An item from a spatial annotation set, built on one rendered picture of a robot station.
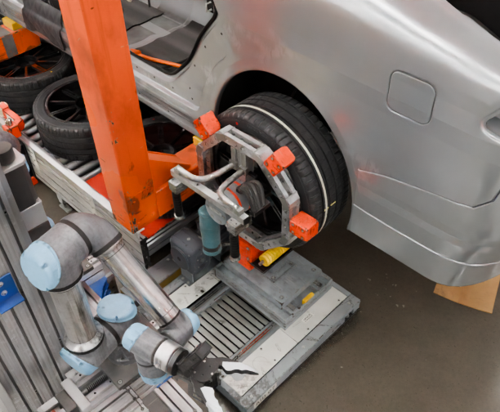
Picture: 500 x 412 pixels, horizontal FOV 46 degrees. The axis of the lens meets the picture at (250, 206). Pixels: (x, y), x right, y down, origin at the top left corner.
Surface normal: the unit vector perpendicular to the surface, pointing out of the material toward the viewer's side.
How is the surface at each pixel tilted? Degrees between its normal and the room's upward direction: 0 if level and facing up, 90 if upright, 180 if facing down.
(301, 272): 0
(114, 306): 8
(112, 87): 90
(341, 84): 90
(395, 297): 0
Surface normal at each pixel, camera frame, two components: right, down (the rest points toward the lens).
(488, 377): -0.02, -0.72
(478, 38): -0.08, -0.45
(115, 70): 0.72, 0.47
